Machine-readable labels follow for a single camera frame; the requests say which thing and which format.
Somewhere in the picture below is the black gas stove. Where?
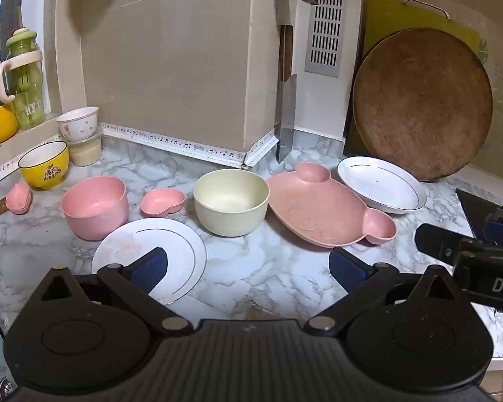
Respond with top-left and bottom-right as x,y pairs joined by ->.
454,188 -> 503,240

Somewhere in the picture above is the green water bottle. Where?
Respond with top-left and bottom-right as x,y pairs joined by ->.
0,27 -> 46,131

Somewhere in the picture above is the round wooden cutting board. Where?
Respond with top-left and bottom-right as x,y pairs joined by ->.
351,28 -> 494,182

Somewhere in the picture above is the pink bear-shaped plate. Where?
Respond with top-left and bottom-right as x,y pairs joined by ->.
267,162 -> 397,247

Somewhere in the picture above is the white plate with thin rim line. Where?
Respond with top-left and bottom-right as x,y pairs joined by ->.
337,156 -> 428,214
91,217 -> 208,307

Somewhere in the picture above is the yellow-green plastic cutting board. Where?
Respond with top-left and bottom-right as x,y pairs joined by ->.
344,0 -> 494,157

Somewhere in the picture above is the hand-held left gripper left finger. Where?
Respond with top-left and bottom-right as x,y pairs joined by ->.
41,247 -> 194,337

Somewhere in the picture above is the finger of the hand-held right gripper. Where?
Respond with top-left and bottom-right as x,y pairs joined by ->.
414,223 -> 468,267
484,195 -> 503,240

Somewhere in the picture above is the clear plastic container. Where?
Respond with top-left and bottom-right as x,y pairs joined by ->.
68,131 -> 104,167

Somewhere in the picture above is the kitchen cleaver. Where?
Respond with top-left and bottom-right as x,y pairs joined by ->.
276,24 -> 297,164

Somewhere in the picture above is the music note sealing tape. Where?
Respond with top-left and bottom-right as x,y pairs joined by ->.
0,122 -> 282,190

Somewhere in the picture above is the pink heart-shaped dish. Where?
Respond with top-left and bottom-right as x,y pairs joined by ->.
140,188 -> 187,219
5,183 -> 33,215

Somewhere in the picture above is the yellow bowl with cartoon print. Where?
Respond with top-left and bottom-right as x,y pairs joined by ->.
17,141 -> 70,190

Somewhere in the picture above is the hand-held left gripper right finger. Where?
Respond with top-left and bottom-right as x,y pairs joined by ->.
303,246 -> 467,337

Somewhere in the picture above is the white floral bowl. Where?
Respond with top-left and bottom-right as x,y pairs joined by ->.
56,106 -> 100,141

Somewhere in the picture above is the grey vent grille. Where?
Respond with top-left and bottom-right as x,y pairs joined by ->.
304,0 -> 349,78

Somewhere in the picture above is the pink bowl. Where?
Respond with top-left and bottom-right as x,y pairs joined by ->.
61,176 -> 129,242

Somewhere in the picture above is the cream bowl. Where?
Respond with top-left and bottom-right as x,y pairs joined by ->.
193,169 -> 270,238

